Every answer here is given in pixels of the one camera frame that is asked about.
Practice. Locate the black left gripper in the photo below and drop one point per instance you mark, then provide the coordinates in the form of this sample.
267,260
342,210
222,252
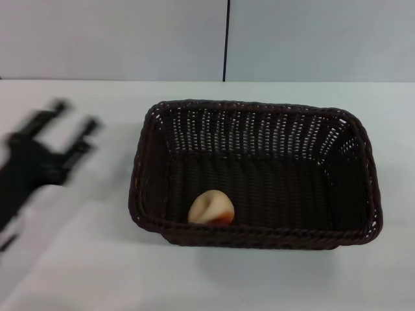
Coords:
32,158

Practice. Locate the pale toy peach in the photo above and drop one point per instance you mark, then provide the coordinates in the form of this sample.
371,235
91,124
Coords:
207,207

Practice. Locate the dark brown woven basket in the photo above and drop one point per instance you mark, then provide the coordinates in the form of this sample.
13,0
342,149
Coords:
279,184

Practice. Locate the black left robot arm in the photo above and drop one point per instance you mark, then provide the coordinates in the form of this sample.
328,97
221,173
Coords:
11,201

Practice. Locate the black vertical wall strip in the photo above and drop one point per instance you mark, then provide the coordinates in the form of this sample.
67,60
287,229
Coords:
226,39

